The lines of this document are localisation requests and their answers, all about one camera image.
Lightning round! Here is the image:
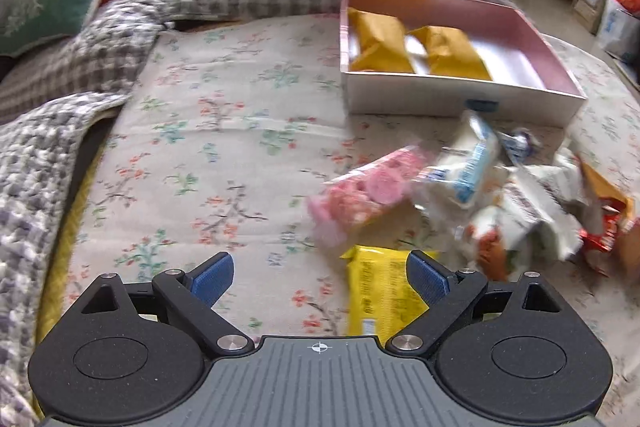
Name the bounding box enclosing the bright yellow snack packet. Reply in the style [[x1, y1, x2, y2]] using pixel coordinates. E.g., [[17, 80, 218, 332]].
[[342, 245, 428, 346]]

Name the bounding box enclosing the white walnut snack packet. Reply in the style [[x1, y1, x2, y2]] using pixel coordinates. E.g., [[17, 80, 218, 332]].
[[458, 167, 586, 282]]

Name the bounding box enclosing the white blue snack packet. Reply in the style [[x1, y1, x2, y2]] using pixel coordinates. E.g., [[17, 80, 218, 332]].
[[411, 110, 500, 211]]

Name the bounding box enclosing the pink snack packet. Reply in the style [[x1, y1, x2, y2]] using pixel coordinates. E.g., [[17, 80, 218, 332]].
[[307, 145, 433, 248]]

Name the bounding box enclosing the small blue white candy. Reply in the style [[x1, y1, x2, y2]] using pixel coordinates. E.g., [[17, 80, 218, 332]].
[[497, 128, 541, 165]]

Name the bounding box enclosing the gold snack bar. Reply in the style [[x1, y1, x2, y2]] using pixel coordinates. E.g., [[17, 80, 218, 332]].
[[582, 162, 639, 235]]

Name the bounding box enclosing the red snack packet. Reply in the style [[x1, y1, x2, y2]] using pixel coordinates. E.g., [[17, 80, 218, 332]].
[[582, 215, 639, 280]]

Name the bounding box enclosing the floral tablecloth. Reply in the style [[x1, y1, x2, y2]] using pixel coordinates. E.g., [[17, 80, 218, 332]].
[[46, 15, 639, 426]]

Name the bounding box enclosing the grey checked blanket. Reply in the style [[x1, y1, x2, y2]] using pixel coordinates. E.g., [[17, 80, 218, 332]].
[[1, 0, 509, 426]]

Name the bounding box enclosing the white pink-lined cardboard box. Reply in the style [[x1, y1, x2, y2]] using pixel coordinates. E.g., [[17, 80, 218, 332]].
[[340, 0, 587, 128]]

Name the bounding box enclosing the white blue plastic bag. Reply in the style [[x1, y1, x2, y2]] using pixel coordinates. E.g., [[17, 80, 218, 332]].
[[597, 0, 639, 63]]

